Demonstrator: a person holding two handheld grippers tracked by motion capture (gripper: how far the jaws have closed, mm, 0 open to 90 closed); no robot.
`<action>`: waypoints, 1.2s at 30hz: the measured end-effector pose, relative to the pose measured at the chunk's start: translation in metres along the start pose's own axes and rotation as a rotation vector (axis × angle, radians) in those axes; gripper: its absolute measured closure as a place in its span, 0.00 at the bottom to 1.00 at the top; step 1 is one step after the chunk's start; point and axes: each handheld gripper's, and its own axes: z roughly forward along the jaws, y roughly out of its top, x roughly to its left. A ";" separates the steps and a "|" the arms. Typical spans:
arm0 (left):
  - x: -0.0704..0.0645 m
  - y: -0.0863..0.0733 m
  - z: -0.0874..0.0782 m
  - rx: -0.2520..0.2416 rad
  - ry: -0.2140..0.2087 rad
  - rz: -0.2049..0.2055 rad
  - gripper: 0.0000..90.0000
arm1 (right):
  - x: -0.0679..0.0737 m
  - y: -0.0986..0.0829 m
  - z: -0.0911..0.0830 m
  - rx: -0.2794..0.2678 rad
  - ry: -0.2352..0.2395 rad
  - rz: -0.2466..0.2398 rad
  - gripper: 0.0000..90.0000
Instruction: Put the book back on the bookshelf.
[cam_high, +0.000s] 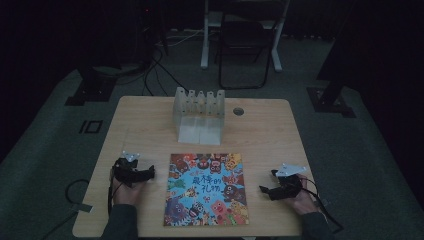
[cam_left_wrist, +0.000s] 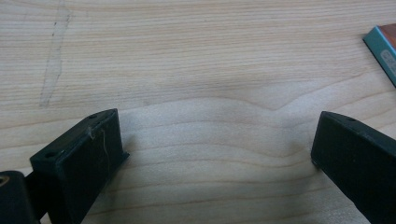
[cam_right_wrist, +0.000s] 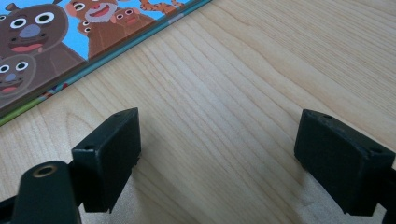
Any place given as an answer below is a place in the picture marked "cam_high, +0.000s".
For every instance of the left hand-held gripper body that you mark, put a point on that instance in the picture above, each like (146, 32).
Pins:
(125, 170)

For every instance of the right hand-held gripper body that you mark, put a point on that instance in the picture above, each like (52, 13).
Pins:
(288, 188)

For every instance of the colourful picture book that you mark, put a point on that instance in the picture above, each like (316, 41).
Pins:
(206, 190)

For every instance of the translucent white book rack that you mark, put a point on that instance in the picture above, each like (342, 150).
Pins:
(199, 116)

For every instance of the person's right hand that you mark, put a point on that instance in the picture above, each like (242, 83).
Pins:
(305, 200)

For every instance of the grey tape strip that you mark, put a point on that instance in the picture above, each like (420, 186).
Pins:
(81, 207)

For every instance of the black stand base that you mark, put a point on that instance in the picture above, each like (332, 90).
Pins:
(330, 101)
(90, 88)

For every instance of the black folding chair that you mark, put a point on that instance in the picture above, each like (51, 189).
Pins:
(245, 43)

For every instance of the white desk frame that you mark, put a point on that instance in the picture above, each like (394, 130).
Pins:
(208, 36)

